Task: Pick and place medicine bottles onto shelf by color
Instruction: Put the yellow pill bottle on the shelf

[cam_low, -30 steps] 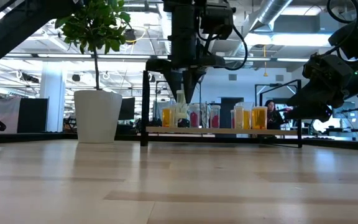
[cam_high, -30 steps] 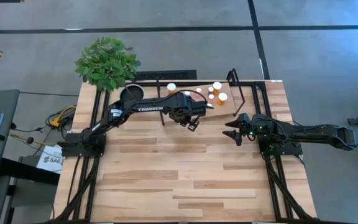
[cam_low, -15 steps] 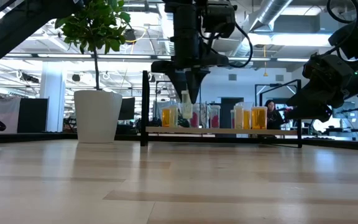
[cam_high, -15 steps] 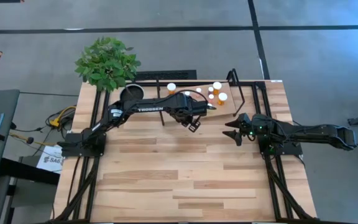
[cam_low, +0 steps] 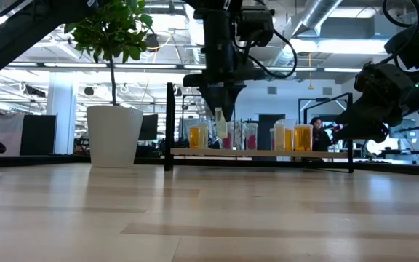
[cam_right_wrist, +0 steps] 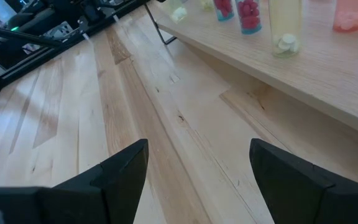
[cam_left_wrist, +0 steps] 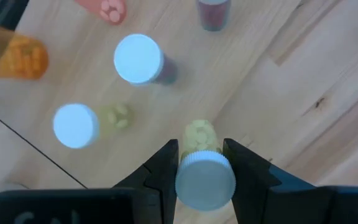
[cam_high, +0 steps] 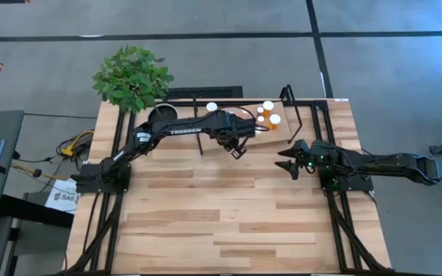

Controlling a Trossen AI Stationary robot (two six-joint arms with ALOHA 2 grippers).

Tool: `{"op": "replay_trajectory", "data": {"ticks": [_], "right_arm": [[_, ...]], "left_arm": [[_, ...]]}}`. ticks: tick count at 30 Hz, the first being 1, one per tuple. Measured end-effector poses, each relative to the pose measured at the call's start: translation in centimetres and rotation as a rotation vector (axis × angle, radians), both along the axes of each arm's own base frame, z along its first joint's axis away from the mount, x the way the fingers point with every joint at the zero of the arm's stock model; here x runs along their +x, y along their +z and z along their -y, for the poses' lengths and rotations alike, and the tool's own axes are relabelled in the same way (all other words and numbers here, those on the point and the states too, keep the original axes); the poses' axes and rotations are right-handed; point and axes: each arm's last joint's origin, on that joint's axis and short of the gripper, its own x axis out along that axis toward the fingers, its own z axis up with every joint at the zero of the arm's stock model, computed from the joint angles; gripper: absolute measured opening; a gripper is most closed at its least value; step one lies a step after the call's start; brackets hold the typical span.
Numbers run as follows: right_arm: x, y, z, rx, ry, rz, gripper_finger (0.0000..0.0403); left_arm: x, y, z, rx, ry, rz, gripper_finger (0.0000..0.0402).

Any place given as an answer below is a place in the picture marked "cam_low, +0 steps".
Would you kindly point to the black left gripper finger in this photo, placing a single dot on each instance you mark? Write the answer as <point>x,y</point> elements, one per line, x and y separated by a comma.
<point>212,96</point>
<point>231,98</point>

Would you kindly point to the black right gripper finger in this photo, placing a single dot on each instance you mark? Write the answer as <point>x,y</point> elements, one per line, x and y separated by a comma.
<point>362,129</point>

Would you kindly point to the large orange pill bottle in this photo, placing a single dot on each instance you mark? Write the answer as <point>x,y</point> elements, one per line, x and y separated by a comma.
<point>289,140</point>
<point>303,138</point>
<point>194,138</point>

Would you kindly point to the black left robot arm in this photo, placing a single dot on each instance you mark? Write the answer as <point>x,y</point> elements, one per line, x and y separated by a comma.
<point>20,32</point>

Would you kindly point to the black metal shelf leg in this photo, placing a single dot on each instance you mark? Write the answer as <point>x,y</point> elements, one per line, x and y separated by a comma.
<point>350,153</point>
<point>169,127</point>

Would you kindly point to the light wooden shelf board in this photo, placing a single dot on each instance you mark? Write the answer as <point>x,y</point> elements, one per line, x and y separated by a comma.
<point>231,153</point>

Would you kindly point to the person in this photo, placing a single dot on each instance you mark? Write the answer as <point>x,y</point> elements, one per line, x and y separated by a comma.
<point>318,138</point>

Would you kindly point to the black computer monitor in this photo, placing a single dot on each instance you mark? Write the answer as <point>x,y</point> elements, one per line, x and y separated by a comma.
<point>148,127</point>
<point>407,129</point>

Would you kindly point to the green plant in white pot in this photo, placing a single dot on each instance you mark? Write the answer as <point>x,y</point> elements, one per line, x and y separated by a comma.
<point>115,134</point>

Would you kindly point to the black partition panel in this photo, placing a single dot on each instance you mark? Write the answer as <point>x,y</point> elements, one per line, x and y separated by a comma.
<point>38,134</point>

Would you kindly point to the pale hanging cloth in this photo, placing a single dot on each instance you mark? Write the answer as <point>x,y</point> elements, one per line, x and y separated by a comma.
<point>2,131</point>

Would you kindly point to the silver ventilation duct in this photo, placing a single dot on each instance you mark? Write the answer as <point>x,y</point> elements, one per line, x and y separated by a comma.
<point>195,32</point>
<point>315,14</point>

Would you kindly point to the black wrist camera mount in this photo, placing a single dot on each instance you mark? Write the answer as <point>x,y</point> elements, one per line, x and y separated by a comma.
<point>257,25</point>

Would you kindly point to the black aluminium frame rail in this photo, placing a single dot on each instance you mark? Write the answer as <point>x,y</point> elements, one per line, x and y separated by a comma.
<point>49,160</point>

